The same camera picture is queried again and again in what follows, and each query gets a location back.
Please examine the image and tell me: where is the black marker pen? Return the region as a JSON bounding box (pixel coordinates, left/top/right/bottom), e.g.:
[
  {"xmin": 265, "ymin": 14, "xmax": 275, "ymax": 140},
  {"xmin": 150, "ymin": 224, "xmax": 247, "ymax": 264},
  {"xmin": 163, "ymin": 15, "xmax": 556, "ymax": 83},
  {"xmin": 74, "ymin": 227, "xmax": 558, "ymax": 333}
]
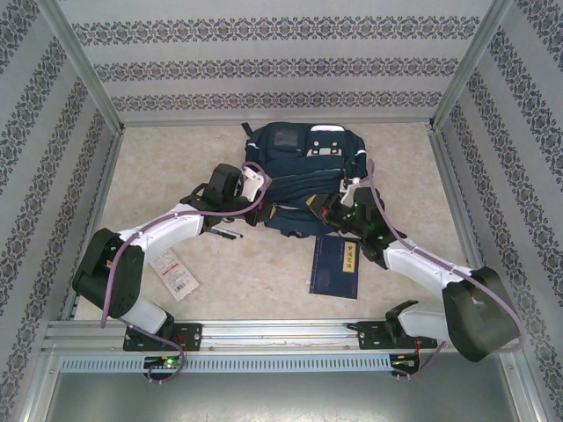
[{"xmin": 206, "ymin": 226, "xmax": 244, "ymax": 241}]

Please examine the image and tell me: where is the navy blue backpack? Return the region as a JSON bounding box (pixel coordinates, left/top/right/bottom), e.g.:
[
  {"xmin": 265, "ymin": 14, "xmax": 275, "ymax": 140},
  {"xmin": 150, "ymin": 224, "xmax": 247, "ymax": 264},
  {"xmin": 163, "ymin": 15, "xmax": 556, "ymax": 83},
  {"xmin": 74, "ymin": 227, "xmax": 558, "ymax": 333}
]
[{"xmin": 240, "ymin": 121, "xmax": 388, "ymax": 241}]

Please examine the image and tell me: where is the blue notebook with yellow label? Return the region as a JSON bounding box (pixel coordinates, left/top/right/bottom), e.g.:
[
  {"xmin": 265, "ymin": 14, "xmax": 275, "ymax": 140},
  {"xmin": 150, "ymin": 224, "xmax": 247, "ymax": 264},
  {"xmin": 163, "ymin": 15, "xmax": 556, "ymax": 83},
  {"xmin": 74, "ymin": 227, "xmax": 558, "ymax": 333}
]
[{"xmin": 307, "ymin": 235, "xmax": 362, "ymax": 301}]

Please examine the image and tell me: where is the white and red packet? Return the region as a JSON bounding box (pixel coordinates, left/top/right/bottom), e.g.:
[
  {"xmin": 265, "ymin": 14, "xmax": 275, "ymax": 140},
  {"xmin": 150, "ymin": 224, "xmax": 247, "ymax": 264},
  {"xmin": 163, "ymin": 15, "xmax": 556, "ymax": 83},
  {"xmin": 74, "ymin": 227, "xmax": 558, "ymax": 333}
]
[{"xmin": 149, "ymin": 248, "xmax": 200, "ymax": 302}]

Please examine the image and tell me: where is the grey metal tray panel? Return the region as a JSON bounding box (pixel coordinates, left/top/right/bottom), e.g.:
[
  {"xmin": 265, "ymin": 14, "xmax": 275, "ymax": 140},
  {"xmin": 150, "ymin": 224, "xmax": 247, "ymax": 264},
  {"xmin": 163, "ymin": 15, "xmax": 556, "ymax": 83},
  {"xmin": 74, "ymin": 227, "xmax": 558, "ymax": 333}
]
[{"xmin": 43, "ymin": 373, "xmax": 529, "ymax": 422}]

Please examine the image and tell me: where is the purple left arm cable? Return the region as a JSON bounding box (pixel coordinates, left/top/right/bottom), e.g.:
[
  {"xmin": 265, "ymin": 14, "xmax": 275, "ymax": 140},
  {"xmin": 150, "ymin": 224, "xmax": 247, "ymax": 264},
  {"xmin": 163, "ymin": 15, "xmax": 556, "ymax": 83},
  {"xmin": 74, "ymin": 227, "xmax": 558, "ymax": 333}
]
[{"xmin": 100, "ymin": 161, "xmax": 270, "ymax": 384}]

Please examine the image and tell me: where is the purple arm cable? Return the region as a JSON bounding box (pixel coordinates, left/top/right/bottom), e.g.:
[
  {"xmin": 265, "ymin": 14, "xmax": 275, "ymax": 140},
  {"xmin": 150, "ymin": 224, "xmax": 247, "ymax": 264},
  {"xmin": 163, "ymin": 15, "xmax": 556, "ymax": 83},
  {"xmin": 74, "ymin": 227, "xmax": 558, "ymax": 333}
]
[
  {"xmin": 100, "ymin": 161, "xmax": 270, "ymax": 384},
  {"xmin": 369, "ymin": 158, "xmax": 527, "ymax": 383}
]

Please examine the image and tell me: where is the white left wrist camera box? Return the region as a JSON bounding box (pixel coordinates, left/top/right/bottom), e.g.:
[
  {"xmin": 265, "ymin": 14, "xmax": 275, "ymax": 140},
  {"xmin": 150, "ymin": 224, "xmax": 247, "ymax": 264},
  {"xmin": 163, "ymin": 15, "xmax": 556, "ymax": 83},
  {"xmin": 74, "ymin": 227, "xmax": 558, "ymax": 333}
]
[{"xmin": 239, "ymin": 163, "xmax": 268, "ymax": 200}]

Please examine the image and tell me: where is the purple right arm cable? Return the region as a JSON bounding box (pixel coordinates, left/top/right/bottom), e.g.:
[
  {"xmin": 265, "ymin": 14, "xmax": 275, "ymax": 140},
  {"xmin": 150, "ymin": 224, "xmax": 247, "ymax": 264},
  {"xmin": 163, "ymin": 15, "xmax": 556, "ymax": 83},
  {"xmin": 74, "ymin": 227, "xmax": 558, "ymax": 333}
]
[{"xmin": 369, "ymin": 158, "xmax": 527, "ymax": 383}]

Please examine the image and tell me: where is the metal side rail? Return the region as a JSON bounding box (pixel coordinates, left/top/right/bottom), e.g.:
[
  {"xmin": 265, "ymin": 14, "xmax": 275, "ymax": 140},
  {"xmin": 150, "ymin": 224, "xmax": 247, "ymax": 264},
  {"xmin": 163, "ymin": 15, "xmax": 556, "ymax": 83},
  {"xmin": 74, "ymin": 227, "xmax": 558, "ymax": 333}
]
[
  {"xmin": 428, "ymin": 125, "xmax": 502, "ymax": 317},
  {"xmin": 59, "ymin": 131, "xmax": 127, "ymax": 322}
]

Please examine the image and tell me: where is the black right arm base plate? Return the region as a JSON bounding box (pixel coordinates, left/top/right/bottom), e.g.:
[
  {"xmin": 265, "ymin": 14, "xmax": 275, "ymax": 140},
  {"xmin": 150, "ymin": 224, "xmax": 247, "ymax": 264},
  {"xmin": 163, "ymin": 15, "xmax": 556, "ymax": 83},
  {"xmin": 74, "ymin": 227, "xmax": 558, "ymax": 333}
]
[{"xmin": 358, "ymin": 320, "xmax": 439, "ymax": 351}]

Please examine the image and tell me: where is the aluminium mounting rail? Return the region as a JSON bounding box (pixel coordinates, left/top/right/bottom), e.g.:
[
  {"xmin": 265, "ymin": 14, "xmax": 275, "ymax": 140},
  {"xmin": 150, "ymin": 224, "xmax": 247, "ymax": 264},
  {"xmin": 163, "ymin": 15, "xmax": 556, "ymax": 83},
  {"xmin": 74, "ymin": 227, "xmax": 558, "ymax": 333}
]
[{"xmin": 43, "ymin": 319, "xmax": 515, "ymax": 353}]

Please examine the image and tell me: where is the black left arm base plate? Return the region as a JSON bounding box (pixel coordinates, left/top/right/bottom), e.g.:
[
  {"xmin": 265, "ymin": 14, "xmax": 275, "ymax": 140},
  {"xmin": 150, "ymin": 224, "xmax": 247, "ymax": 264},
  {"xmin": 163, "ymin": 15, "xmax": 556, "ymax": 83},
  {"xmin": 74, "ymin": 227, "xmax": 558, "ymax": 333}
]
[{"xmin": 122, "ymin": 323, "xmax": 203, "ymax": 353}]

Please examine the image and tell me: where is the grey slotted cable duct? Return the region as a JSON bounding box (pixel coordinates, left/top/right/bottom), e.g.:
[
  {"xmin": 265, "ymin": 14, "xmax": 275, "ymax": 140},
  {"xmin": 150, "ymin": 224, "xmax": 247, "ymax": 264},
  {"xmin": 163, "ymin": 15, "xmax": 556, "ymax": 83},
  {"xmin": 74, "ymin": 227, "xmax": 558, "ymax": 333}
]
[{"xmin": 59, "ymin": 353, "xmax": 392, "ymax": 375}]

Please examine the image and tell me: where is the metal frame post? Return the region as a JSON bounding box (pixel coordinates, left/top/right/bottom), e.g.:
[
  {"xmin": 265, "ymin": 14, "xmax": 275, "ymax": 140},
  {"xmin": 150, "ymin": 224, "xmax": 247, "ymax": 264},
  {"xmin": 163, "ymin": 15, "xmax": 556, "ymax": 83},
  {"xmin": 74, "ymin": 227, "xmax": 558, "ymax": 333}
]
[
  {"xmin": 428, "ymin": 0, "xmax": 515, "ymax": 133},
  {"xmin": 37, "ymin": 0, "xmax": 127, "ymax": 135}
]

